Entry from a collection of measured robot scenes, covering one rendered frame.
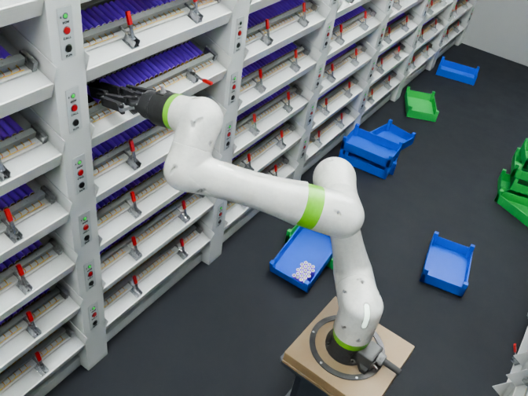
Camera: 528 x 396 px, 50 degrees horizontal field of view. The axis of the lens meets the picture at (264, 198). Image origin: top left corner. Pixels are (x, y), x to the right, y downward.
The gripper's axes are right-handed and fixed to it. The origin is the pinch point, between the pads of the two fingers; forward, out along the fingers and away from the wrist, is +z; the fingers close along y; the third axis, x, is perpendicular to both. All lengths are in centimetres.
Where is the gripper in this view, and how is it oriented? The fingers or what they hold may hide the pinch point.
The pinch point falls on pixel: (104, 91)
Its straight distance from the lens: 163.7
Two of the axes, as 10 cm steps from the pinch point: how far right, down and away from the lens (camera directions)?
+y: -5.7, 4.6, -6.8
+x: 0.3, 8.4, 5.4
